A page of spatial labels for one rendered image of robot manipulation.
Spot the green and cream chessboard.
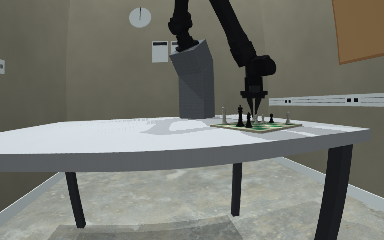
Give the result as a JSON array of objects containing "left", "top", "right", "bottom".
[{"left": 210, "top": 121, "right": 303, "bottom": 134}]

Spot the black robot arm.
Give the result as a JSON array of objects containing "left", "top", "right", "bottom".
[{"left": 168, "top": 0, "right": 277, "bottom": 93}]

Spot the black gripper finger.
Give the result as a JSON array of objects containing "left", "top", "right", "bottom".
[
  {"left": 247, "top": 98, "right": 254, "bottom": 118},
  {"left": 255, "top": 98, "right": 262, "bottom": 115}
]

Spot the white bishop chess piece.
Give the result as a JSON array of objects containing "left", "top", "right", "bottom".
[{"left": 285, "top": 111, "right": 291, "bottom": 125}]

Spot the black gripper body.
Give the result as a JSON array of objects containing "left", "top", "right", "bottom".
[{"left": 240, "top": 91, "right": 268, "bottom": 99}]

